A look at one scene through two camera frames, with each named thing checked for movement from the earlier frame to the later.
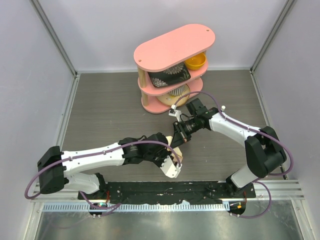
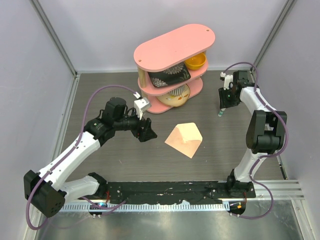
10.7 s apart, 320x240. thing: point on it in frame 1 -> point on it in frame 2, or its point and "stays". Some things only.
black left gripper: (166, 153) -> (146, 133)
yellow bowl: (197, 62) stays
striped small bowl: (177, 92) stays
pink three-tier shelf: (169, 68) stays
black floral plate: (173, 74) stays
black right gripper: (180, 136) -> (223, 103)
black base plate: (165, 192) stays
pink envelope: (179, 154) -> (186, 138)
